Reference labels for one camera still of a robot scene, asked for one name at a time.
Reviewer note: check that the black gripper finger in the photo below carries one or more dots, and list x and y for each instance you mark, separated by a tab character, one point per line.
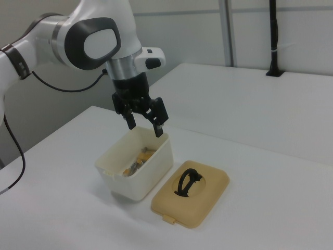
129	115
159	112

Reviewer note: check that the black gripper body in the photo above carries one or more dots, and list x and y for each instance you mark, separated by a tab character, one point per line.
131	87

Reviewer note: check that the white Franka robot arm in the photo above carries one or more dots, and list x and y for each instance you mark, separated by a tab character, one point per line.
99	44

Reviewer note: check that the white plastic tool case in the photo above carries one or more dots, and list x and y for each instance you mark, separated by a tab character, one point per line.
135	186

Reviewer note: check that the yellow and grey tools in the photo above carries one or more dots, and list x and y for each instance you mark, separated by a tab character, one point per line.
142	156

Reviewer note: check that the black pole with clamp base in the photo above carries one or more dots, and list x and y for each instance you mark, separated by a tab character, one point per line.
273	39

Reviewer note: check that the grey partition post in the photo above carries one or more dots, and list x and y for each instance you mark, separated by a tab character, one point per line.
229	34

